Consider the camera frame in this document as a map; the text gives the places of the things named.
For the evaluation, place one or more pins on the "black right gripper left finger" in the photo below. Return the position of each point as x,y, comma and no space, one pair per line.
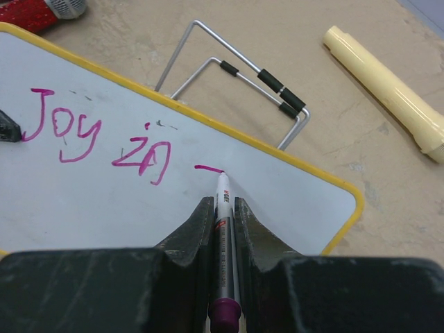
178,286

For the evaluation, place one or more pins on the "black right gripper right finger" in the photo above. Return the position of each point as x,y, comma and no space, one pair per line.
274,278

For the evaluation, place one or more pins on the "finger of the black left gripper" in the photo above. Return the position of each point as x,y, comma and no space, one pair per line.
10,131

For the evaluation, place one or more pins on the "pink and white marker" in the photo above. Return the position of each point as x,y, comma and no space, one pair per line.
224,309

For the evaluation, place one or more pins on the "yellow framed whiteboard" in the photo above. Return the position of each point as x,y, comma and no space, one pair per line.
105,162

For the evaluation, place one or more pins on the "red toy microphone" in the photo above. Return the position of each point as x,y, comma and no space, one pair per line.
36,16

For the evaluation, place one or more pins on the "cream toy microphone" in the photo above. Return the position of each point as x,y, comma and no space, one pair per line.
419,118

